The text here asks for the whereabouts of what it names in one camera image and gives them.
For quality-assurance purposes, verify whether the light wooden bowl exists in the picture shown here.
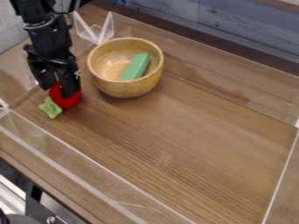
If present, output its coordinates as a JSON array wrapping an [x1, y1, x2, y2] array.
[[87, 38, 165, 98]]

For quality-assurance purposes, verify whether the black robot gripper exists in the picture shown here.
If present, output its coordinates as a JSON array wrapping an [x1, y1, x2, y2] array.
[[23, 13, 81, 98]]

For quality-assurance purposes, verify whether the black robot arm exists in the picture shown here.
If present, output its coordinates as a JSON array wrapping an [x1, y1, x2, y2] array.
[[10, 0, 81, 98]]

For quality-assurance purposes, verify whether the black cable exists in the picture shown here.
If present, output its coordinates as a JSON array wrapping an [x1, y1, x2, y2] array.
[[0, 208, 10, 224]]

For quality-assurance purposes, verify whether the black table frame bracket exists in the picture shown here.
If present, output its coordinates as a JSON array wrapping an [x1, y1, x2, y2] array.
[[25, 184, 69, 224]]

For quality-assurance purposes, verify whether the red plush strawberry toy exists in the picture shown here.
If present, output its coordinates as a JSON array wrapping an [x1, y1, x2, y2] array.
[[39, 83, 82, 119]]

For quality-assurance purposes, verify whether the clear acrylic corner bracket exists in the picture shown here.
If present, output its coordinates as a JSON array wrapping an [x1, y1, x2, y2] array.
[[73, 11, 115, 45]]

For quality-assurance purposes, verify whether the clear acrylic tray wall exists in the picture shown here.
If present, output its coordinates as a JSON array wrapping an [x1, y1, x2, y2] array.
[[0, 8, 299, 224]]

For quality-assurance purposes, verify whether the green rectangular block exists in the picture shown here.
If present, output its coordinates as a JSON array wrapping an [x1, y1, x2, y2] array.
[[121, 52, 151, 81]]

